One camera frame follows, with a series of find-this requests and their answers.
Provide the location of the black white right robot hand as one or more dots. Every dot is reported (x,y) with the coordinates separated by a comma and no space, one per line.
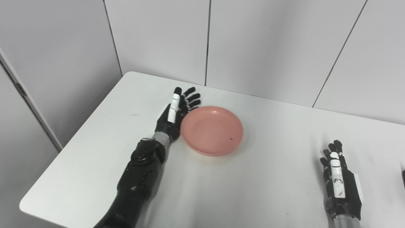
(349,196)

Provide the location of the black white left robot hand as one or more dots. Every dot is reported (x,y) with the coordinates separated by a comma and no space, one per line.
(166,125)

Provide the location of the pink round plate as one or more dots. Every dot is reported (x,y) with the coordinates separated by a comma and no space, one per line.
(212,131)

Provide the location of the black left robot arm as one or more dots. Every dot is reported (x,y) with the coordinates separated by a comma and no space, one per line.
(139,177)

